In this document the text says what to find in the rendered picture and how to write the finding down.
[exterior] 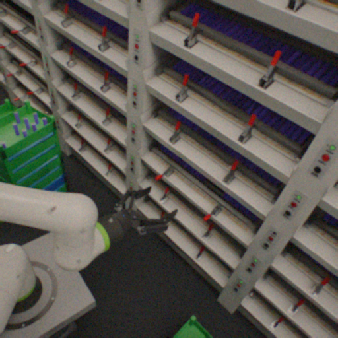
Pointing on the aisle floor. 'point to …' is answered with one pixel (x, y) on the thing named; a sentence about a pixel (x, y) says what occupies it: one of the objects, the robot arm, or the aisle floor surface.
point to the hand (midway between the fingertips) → (160, 201)
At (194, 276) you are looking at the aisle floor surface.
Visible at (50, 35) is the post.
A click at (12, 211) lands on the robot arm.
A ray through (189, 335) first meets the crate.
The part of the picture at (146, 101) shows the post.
